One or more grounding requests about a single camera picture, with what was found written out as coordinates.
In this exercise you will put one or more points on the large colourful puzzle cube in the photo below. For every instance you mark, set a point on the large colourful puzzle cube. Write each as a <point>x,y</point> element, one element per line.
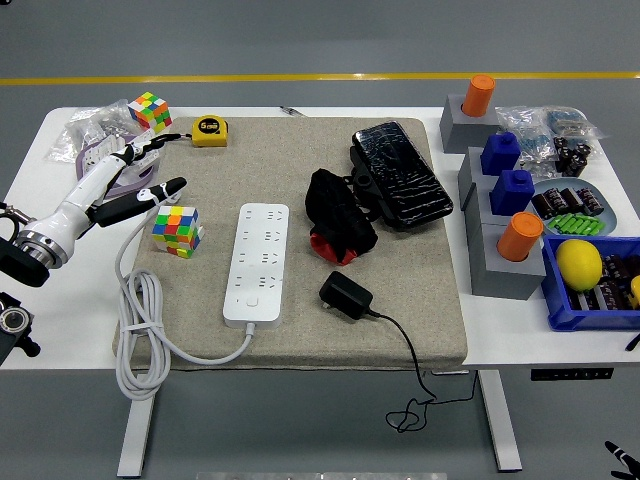
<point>175,227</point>

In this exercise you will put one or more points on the white power strip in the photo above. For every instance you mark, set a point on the white power strip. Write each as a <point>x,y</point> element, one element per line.
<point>255,305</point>

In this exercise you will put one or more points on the yellow tape measure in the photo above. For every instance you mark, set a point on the yellow tape measure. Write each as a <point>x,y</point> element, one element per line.
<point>210,131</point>

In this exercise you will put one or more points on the light blue plate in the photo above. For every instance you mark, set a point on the light blue plate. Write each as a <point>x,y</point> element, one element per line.
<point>607,220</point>

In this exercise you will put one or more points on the plastic bag with dark parts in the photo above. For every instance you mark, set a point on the plastic bag with dark parts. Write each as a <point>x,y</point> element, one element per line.
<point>572,122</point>

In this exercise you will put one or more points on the black wrapped flat case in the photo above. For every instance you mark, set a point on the black wrapped flat case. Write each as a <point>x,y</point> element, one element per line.
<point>400,175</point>

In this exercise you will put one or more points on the black cloth with red lining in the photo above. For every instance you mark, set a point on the black cloth with red lining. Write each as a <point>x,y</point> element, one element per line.
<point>335,210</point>

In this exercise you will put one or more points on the dark capacitor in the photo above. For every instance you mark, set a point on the dark capacitor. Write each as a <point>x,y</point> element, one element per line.
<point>612,296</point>
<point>620,267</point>
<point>591,201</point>
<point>570,199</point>
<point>543,205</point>
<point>582,301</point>

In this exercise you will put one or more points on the small black capacitor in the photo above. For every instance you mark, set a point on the small black capacitor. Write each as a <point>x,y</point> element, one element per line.
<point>563,162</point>
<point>583,151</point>
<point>561,145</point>
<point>576,167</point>

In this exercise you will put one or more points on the small white socket panel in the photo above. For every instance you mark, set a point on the small white socket panel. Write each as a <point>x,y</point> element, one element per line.
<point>147,159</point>

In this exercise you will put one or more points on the clear plastic bags with parts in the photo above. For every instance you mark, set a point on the clear plastic bags with parts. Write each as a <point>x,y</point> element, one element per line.
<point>75,132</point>

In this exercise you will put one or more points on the black power adapter plug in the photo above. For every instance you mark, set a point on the black power adapter plug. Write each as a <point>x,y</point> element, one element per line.
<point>347,295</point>

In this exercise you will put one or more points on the black plastic bracket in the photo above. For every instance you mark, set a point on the black plastic bracket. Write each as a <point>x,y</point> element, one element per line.
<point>364,185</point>

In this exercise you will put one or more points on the blue plastic bin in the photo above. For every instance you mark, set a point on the blue plastic bin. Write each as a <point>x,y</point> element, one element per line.
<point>590,320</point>

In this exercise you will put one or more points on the grey-brown fabric mat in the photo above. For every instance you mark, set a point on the grey-brown fabric mat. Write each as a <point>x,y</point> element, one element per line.
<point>325,350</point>

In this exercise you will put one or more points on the yellow object in bin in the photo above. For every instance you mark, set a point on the yellow object in bin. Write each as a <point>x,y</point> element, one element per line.
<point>635,292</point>

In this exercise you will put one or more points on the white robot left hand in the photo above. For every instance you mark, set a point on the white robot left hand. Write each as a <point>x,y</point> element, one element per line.
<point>82,192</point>

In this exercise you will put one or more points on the white table leg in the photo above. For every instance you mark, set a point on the white table leg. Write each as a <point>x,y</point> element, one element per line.
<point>136,430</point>
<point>500,425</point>

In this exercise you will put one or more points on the large white socket panel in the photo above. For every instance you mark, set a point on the large white socket panel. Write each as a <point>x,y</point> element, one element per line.
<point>95,155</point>

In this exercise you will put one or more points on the large grey block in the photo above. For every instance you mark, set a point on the large grey block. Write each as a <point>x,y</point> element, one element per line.
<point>500,277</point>

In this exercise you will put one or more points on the grey block with square hole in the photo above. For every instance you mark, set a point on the grey block with square hole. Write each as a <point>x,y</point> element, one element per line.
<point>477,210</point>
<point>470,172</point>

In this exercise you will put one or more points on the plastic bag with blue parts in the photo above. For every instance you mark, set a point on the plastic bag with blue parts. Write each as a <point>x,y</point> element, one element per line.
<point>522,127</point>

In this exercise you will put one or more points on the yellow lemon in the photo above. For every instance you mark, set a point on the yellow lemon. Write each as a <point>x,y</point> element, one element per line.
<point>579,265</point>

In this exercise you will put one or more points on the small colourful puzzle cube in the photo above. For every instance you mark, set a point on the small colourful puzzle cube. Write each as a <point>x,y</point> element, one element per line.
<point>150,110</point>

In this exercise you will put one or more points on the black pen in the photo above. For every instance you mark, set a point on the black pen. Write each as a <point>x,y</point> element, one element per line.
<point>633,342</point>

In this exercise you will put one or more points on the black desk control panel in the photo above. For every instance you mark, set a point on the black desk control panel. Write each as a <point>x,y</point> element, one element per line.
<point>571,374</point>

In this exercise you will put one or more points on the grey block with round hole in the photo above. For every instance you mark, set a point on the grey block with round hole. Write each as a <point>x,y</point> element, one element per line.
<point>460,132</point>

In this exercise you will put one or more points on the green batteries pile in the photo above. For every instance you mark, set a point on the green batteries pile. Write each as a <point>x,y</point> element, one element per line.
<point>575,224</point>

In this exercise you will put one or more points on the blue square peg block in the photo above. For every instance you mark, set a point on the blue square peg block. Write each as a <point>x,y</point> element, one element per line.
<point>500,154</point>
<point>511,194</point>

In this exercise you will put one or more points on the orange cylinder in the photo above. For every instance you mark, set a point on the orange cylinder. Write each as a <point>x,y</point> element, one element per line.
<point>478,96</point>
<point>520,237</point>

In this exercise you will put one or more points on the black-white robot right hand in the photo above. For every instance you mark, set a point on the black-white robot right hand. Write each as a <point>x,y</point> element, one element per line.
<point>624,457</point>

